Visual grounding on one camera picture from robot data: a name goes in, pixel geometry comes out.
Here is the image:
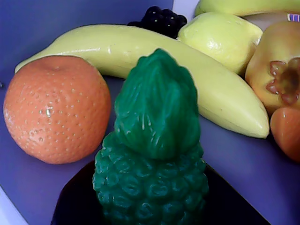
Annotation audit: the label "black toy grapes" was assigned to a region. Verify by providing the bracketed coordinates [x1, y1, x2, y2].
[127, 6, 188, 39]

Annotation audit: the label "striped small sticker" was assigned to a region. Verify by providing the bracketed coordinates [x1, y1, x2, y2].
[286, 13, 300, 23]

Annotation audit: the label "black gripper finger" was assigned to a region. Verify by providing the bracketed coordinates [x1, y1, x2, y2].
[50, 159, 105, 225]
[201, 164, 272, 225]

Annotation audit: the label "yellow toy lemon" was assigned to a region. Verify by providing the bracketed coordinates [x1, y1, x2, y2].
[177, 12, 264, 76]

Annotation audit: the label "orange toy fruit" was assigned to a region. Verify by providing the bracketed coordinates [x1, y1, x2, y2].
[2, 55, 112, 165]

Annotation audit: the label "red-orange toy fruit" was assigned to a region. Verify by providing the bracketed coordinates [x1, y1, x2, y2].
[270, 107, 300, 164]

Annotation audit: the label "large yellow toy banana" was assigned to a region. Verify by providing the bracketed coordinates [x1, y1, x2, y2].
[14, 24, 270, 139]

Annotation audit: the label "yellow toy bell pepper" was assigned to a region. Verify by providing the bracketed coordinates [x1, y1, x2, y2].
[244, 21, 300, 116]

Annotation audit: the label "green toy pineapple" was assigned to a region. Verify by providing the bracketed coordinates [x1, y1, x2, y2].
[92, 48, 210, 225]

